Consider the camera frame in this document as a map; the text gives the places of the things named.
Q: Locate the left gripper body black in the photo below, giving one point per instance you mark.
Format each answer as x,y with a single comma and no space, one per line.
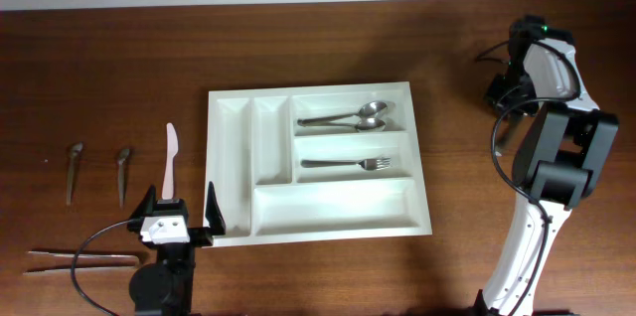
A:
200,236

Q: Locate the small metal teaspoon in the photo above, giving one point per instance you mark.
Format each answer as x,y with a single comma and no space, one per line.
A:
121,162
73,154

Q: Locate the metal fork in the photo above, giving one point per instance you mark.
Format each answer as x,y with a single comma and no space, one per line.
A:
372,164
506,134

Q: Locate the small metal teaspoon far left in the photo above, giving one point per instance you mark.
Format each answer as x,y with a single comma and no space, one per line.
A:
73,154

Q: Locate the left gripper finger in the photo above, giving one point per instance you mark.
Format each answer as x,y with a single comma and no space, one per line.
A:
146,207
213,214

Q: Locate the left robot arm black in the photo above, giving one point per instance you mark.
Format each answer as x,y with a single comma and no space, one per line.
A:
165,287

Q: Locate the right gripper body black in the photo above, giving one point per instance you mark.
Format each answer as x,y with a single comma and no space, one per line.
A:
512,90

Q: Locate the white plastic cutlery tray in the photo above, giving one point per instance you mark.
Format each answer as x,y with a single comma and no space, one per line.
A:
254,150

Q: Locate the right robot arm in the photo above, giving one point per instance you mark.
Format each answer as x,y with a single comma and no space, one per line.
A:
558,162

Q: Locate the pink plastic knife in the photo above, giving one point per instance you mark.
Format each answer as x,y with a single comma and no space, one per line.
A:
171,152

